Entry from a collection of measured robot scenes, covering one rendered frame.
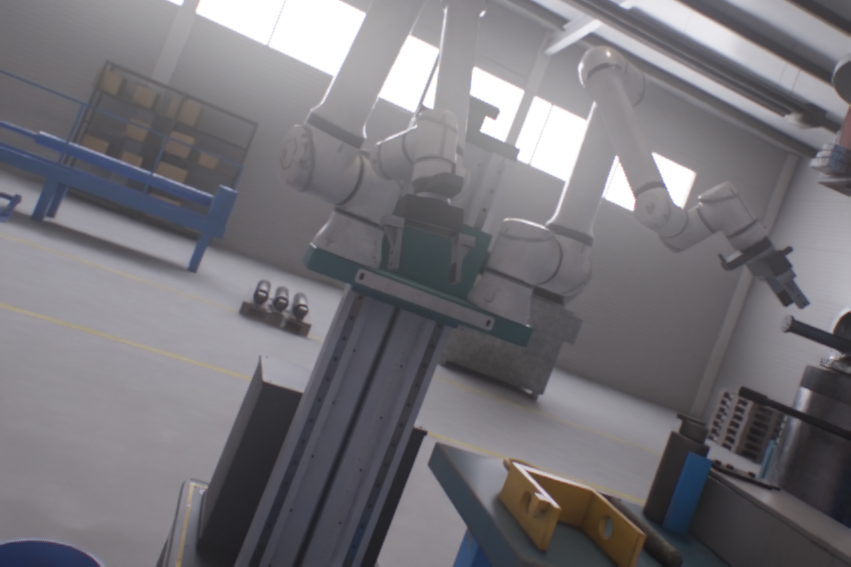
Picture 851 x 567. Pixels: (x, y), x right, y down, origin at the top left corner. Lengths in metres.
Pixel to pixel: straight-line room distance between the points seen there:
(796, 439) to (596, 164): 0.89
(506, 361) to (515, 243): 7.95
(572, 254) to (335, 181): 0.76
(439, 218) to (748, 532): 0.79
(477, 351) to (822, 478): 7.99
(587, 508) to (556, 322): 8.80
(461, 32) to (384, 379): 1.04
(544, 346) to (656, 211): 8.27
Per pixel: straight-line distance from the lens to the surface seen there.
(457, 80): 1.69
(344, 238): 1.80
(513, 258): 1.95
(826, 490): 1.97
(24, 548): 2.16
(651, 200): 1.79
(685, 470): 1.47
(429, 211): 1.36
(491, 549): 1.07
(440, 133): 1.42
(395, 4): 1.75
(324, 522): 2.27
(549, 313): 9.93
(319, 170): 1.71
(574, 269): 2.10
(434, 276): 2.03
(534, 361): 9.99
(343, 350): 2.05
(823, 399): 1.97
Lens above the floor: 1.38
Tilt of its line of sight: 2 degrees up
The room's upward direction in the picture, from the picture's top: 21 degrees clockwise
